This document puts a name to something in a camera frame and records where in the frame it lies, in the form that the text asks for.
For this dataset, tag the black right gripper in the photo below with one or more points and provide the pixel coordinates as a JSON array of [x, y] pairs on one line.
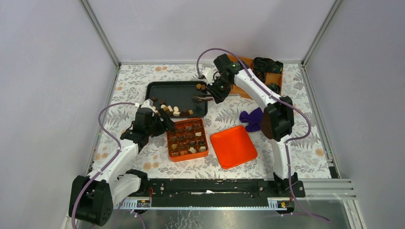
[[218, 96]]

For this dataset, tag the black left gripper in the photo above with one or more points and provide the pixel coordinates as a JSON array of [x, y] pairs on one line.
[[167, 124]]

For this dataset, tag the orange chocolate box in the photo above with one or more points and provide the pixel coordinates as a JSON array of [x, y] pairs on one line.
[[183, 144]]

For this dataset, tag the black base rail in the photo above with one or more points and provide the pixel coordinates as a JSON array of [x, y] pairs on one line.
[[215, 193]]

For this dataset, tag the orange compartment organizer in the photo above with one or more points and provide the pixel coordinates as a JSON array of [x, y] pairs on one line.
[[273, 81]]

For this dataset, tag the purple cloth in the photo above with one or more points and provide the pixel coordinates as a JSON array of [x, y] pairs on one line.
[[252, 119]]

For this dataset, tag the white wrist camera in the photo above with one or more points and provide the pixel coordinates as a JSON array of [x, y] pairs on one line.
[[208, 74], [148, 104]]

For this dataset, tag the metal tongs white handle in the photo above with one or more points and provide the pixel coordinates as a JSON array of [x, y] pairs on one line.
[[199, 98]]

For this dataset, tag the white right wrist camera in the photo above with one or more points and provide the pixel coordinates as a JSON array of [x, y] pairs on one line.
[[208, 74]]

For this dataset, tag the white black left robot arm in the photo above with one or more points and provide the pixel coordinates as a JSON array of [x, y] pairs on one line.
[[94, 196]]

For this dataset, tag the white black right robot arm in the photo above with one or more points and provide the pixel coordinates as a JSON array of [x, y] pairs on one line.
[[278, 114]]

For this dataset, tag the black chocolate tray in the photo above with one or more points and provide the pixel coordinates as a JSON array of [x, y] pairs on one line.
[[179, 94]]

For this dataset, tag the orange box lid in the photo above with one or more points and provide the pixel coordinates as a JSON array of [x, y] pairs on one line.
[[233, 147]]

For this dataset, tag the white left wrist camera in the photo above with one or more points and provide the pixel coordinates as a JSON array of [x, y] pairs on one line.
[[148, 104]]

